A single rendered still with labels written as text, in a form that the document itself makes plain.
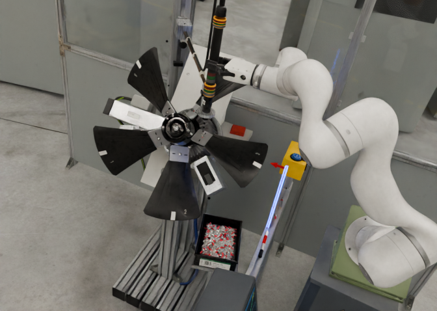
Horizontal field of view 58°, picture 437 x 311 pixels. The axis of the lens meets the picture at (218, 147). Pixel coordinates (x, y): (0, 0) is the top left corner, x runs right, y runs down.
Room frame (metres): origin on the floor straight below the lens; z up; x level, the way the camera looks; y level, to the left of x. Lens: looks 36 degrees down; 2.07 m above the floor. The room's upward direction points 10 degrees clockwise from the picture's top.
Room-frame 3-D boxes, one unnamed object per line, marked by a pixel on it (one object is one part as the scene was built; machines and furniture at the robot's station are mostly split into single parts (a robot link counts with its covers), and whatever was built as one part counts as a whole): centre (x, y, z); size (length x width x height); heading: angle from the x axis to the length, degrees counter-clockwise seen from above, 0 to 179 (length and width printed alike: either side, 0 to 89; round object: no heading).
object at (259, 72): (1.24, -0.09, 1.51); 0.09 x 0.03 x 0.08; 164
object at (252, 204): (1.97, -0.14, 0.50); 2.59 x 0.03 x 0.91; 74
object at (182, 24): (1.88, 0.27, 1.39); 0.10 x 0.07 x 0.09; 19
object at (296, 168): (1.47, -0.36, 1.02); 0.16 x 0.10 x 0.11; 164
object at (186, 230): (1.64, 0.11, 0.58); 0.09 x 0.05 x 1.15; 74
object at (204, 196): (1.84, 0.03, 0.42); 0.04 x 0.04 x 0.83; 74
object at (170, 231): (1.42, 0.17, 0.46); 0.09 x 0.05 x 0.91; 74
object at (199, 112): (1.29, 0.07, 1.35); 0.09 x 0.07 x 0.10; 19
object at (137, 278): (1.51, 0.14, 0.04); 0.62 x 0.45 x 0.08; 164
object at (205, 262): (1.07, -0.07, 0.85); 0.22 x 0.17 x 0.07; 179
